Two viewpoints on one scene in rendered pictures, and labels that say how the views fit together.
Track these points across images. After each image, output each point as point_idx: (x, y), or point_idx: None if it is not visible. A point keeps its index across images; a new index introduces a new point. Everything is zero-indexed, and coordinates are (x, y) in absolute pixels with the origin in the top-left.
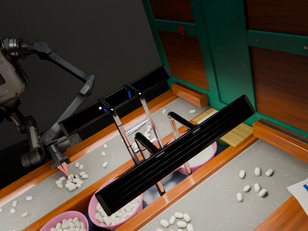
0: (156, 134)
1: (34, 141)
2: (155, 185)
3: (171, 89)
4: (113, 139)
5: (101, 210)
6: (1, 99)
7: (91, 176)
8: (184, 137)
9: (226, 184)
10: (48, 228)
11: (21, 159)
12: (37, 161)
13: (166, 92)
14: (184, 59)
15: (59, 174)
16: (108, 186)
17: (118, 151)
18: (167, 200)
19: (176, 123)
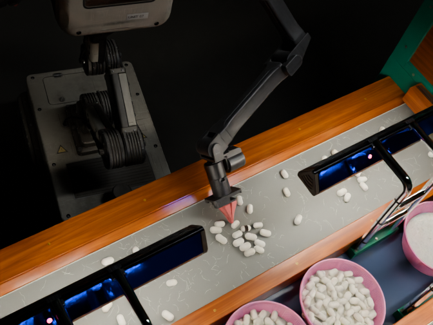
0: (413, 207)
1: (131, 111)
2: (375, 276)
3: (389, 79)
4: (294, 161)
5: (316, 308)
6: (124, 26)
7: (276, 236)
8: None
9: None
10: (232, 320)
11: (109, 148)
12: (138, 157)
13: (380, 83)
14: None
15: (206, 210)
16: None
17: (311, 195)
18: (423, 322)
19: (406, 169)
